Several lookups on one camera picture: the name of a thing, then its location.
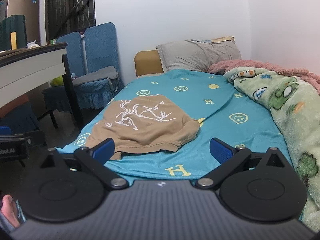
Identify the tan trousers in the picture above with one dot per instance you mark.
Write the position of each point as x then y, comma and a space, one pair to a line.
150, 130

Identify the dark window with grille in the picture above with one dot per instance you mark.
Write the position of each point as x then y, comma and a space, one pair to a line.
70, 7

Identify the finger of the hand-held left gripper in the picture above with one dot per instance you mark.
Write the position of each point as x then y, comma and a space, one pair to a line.
35, 137
5, 131

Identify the grey cloth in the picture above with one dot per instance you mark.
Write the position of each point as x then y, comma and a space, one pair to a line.
97, 73

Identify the person's right hand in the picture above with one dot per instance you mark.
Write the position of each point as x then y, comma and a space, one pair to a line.
7, 210

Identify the teal printed bed sheet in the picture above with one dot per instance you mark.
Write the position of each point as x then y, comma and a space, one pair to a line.
225, 100

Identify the dark green ribbed panel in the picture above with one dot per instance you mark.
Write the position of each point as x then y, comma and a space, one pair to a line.
12, 25

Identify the blue covered chair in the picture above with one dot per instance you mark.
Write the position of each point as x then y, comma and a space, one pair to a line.
70, 55
100, 47
17, 117

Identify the pink fluffy blanket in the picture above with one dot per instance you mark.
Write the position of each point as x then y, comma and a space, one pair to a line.
262, 66

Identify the tan cardboard sheet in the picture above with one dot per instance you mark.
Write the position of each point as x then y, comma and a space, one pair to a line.
222, 39

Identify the grey pillow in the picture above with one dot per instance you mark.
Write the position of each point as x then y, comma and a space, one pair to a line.
197, 55

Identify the white desk with dark top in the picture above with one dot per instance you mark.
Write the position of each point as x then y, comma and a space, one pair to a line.
30, 62

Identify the green plush toy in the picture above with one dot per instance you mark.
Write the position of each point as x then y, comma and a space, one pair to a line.
56, 81

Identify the brown cardboard box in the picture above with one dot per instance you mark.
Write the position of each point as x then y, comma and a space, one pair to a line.
25, 15

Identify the green cartoon printed blanket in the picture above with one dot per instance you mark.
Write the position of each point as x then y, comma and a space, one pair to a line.
300, 120

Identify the small green box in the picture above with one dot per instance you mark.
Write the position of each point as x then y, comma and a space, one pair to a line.
53, 41

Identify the yellow-brown bed headboard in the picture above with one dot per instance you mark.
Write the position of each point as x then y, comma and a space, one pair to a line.
147, 63

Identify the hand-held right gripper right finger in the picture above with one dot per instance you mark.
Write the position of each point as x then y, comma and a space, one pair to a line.
221, 151

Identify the yellow card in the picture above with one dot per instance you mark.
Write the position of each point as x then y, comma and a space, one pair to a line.
13, 41

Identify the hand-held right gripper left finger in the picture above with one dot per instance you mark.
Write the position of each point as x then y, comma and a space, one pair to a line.
105, 150

